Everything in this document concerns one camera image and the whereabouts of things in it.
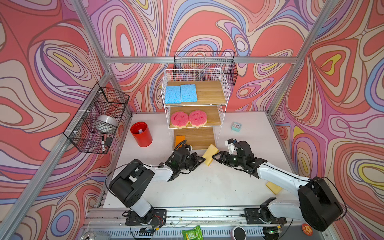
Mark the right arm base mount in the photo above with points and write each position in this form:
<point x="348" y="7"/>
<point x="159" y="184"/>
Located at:
<point x="262" y="215"/>

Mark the black wire basket wall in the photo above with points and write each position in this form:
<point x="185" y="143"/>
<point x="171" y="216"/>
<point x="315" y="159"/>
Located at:
<point x="223" y="60"/>
<point x="95" y="131"/>

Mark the red round sticker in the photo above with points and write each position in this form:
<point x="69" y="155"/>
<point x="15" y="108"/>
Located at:
<point x="307" y="230"/>

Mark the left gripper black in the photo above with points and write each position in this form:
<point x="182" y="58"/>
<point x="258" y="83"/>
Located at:
<point x="199" y="158"/>

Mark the green snack packet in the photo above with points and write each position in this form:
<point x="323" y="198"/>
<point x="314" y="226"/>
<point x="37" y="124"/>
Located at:
<point x="193" y="234"/>

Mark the silver metal can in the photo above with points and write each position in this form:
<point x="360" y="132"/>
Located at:
<point x="94" y="235"/>

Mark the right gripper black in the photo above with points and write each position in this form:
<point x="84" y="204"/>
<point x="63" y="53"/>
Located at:
<point x="220" y="158"/>

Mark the black wire basket left wall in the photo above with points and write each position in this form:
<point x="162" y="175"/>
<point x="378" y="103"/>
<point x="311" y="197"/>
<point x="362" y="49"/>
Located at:
<point x="95" y="131"/>

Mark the white wire wooden shelf rack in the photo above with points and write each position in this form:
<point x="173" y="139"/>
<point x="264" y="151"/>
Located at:
<point x="213" y="92"/>

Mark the orange yellow rectangular sponge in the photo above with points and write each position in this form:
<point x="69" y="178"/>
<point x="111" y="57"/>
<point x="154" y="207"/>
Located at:
<point x="179" y="139"/>

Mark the red cylindrical cup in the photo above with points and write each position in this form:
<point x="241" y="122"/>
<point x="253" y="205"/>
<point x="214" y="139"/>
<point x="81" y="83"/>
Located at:
<point x="141" y="134"/>

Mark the black white round speaker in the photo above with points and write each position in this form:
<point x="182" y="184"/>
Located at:
<point x="238" y="233"/>

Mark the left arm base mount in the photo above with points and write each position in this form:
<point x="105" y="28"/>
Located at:
<point x="144" y="228"/>

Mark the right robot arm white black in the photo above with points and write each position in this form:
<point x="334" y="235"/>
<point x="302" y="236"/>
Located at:
<point x="315" y="202"/>

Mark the black wire basket back wall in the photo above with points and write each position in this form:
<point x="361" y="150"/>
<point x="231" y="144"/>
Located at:
<point x="223" y="60"/>

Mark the black marker pen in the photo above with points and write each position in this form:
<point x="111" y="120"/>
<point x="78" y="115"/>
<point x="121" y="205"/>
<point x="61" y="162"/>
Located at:
<point x="103" y="145"/>

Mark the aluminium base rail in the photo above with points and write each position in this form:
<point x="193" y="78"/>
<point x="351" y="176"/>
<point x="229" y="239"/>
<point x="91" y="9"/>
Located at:
<point x="216" y="223"/>

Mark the blue rectangular sponge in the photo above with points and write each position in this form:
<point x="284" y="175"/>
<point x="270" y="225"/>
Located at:
<point x="188" y="94"/>
<point x="173" y="95"/>

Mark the pink smiley scrub sponge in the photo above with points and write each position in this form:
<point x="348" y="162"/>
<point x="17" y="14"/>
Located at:
<point x="179" y="120"/>

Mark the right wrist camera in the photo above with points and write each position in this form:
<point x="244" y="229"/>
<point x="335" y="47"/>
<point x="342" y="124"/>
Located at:
<point x="230" y="144"/>

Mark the mint square alarm clock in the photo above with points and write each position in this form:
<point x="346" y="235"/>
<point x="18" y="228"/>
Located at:
<point x="236" y="127"/>

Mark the yellow pink smiley sponge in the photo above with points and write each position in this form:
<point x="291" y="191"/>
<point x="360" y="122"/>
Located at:
<point x="198" y="119"/>

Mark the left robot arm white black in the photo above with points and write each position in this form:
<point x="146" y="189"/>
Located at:
<point x="132" y="181"/>

